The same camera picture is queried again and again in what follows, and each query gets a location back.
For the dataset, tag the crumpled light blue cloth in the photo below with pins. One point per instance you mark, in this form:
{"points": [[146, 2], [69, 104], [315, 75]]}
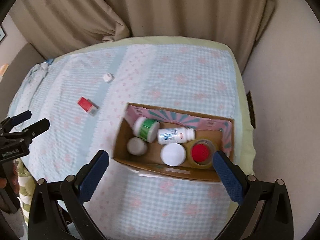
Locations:
{"points": [[38, 71]]}

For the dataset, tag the white bottle with printed label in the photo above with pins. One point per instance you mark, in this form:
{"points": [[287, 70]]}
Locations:
{"points": [[175, 135]]}

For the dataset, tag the green and white quilt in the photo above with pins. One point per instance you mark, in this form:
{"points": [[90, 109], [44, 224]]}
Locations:
{"points": [[25, 190]]}

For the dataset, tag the small white jar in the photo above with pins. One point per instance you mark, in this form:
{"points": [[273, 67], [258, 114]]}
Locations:
{"points": [[136, 146]]}

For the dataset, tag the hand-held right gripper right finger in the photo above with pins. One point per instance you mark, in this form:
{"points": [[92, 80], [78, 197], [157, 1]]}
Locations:
{"points": [[228, 177]]}

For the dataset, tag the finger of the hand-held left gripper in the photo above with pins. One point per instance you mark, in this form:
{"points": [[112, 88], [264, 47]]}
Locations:
{"points": [[21, 117], [37, 127]]}

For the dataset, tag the framed wall poster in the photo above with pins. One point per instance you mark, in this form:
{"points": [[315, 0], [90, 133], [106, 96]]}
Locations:
{"points": [[2, 33]]}

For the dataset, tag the grey padded headboard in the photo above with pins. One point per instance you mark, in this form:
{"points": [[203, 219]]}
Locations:
{"points": [[22, 57]]}

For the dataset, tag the beige curtain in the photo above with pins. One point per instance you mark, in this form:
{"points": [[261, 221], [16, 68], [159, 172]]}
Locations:
{"points": [[187, 7], [75, 12]]}

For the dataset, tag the person's left hand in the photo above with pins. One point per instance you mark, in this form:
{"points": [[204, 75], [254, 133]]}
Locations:
{"points": [[2, 182]]}

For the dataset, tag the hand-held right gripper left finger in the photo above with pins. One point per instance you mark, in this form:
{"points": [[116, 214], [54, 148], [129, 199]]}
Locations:
{"points": [[92, 177]]}

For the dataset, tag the white jar with green label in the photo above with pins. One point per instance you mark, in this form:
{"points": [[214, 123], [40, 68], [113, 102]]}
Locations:
{"points": [[145, 129]]}

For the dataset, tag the cardboard box with pink lining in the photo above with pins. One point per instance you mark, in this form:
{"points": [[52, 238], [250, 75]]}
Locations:
{"points": [[125, 135]]}

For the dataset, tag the light green bed sheet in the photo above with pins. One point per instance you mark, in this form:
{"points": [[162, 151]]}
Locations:
{"points": [[246, 135]]}

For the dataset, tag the red and white carton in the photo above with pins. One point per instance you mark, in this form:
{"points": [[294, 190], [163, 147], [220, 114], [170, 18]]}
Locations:
{"points": [[86, 105]]}

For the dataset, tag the orange packet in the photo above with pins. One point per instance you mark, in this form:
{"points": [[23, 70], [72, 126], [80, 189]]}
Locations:
{"points": [[3, 69]]}

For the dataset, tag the white earbuds case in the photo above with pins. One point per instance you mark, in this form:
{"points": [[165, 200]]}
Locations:
{"points": [[107, 77]]}

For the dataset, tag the wide white jar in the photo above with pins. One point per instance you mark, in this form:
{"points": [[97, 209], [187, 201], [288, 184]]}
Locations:
{"points": [[173, 154]]}

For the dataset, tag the jar with red lid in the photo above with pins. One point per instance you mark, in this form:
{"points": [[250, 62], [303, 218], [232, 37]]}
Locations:
{"points": [[200, 153]]}

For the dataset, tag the light blue checked blanket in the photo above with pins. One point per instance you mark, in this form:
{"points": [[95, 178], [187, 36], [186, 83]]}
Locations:
{"points": [[162, 75]]}

